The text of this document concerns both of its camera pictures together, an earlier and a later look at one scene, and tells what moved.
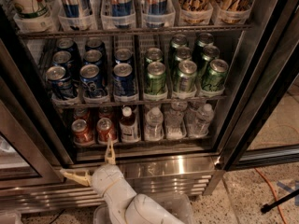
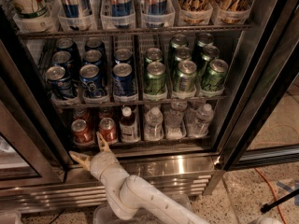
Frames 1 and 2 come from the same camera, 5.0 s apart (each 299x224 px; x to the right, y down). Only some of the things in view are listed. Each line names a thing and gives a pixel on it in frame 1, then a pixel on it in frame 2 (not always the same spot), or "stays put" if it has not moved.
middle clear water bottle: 175,120 stays put
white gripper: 105,177 to 101,162
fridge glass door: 262,123 stays put
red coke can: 104,127 stays put
